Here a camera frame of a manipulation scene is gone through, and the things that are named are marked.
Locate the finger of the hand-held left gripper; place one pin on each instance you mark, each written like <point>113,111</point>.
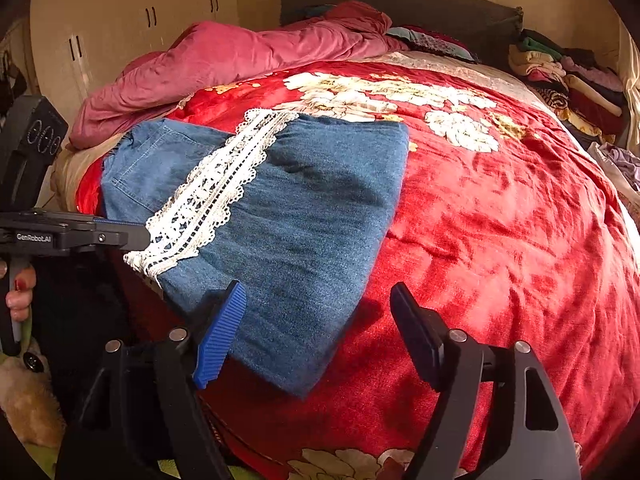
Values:
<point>130,235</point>

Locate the cream wardrobe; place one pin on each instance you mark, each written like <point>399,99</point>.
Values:
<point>125,35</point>

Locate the beige fluffy slipper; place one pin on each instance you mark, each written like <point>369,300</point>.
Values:
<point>30,400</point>

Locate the pile of folded clothes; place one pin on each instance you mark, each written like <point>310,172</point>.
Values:
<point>585,90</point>

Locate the person's left hand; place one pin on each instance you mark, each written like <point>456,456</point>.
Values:
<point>22,300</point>

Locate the purple garment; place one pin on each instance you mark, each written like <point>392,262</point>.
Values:
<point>625,160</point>

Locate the patterned laundry basket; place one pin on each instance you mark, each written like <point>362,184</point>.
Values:
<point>602,165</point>

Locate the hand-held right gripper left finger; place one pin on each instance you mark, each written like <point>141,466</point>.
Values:
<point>220,335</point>

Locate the pink quilt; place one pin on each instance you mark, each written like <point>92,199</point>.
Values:
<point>225,55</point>

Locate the red floral blanket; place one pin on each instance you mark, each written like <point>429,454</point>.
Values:
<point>500,240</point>

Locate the blue denim skirt lace trim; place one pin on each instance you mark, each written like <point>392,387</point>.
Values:
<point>310,220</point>

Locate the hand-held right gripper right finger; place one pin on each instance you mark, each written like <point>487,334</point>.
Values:
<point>415,335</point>

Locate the patterned pillow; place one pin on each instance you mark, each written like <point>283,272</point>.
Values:
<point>435,42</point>

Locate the dark quilted headboard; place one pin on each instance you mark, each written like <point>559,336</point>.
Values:
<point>450,15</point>

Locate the cream curtain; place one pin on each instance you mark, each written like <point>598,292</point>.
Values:
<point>631,85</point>

